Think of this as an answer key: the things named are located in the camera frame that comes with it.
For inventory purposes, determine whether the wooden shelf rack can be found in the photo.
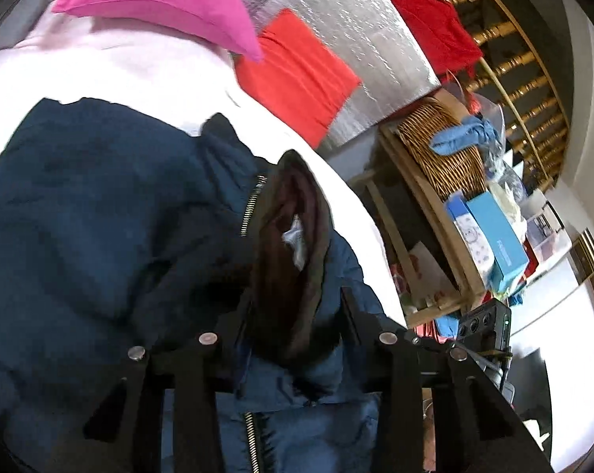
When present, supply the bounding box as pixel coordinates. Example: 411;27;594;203
351;91;490;328

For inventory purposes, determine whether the silver foil mat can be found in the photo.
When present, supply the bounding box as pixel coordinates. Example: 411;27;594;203
213;0;443;151

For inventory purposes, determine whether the wicker basket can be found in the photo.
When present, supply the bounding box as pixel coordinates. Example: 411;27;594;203
395;96;492;203

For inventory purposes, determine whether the light blue cloth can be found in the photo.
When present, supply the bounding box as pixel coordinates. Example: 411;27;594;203
429;117;499;156

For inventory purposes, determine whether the white bed sheet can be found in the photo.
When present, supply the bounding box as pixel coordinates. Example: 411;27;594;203
0;7;408;328

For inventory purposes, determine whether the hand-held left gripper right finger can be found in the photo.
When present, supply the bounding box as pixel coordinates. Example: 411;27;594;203
340;286;555;473

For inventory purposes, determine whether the orange-red folded cloth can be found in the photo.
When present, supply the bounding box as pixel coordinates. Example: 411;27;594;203
235;8;361;149

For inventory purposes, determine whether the white patterned box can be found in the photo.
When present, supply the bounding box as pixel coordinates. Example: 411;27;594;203
445;194;497;284

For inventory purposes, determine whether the navy puffer jacket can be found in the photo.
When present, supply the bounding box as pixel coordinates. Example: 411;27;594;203
0;96;411;473

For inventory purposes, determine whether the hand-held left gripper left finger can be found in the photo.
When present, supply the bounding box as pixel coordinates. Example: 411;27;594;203
82;316;251;473

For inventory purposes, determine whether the clear plastic storage box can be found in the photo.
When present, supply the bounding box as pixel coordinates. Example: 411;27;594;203
523;201;572;262

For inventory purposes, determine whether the wooden ladder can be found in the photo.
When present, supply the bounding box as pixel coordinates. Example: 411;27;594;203
442;0;574;193

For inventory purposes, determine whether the pink pillow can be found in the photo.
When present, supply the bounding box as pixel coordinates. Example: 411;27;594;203
50;0;264;63

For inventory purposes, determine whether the red cloth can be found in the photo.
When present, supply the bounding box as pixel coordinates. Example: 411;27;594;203
361;0;485;82

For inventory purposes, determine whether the blue cardboard box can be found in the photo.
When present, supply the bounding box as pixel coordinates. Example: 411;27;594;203
466;191;530;292

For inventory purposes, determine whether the clear plastic bag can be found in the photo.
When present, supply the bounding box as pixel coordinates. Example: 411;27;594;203
481;103;529;208

